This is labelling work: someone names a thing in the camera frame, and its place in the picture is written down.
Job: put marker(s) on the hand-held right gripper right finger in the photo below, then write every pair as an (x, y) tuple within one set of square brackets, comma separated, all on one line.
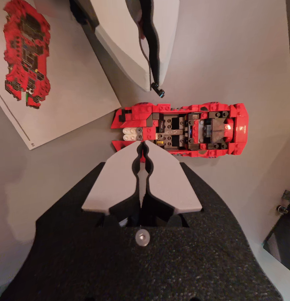
[(173, 183)]

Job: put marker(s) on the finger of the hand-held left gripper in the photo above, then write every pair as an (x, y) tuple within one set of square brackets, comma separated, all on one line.
[(167, 30), (116, 30)]

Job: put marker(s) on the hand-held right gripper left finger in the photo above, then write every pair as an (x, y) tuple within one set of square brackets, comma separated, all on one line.
[(112, 183)]

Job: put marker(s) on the small black toy brick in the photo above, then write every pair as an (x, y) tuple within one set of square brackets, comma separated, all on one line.
[(158, 90)]

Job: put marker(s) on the red toy brick car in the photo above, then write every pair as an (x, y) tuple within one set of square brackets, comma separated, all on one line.
[(239, 122)]

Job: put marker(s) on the instruction booklet with car print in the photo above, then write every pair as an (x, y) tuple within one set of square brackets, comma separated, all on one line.
[(72, 82)]

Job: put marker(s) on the small black round toy part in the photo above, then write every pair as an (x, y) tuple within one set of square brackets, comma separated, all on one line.
[(282, 209)]

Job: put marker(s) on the toy car printed box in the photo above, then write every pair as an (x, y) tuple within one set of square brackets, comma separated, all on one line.
[(283, 239)]

